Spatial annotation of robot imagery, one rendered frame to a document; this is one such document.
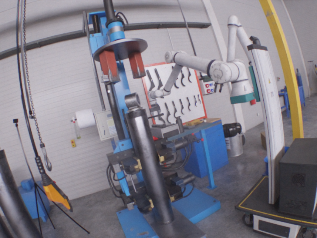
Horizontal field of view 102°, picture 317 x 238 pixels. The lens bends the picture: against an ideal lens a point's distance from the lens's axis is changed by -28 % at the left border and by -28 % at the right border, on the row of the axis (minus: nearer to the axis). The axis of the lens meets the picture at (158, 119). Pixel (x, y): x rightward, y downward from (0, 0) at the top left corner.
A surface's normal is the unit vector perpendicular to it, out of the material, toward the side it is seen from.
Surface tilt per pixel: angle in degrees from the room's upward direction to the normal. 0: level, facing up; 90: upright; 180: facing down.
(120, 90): 90
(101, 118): 90
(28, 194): 90
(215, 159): 90
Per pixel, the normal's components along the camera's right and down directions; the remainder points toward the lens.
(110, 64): 0.75, -0.13
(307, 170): -0.80, 0.25
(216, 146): 0.39, -0.01
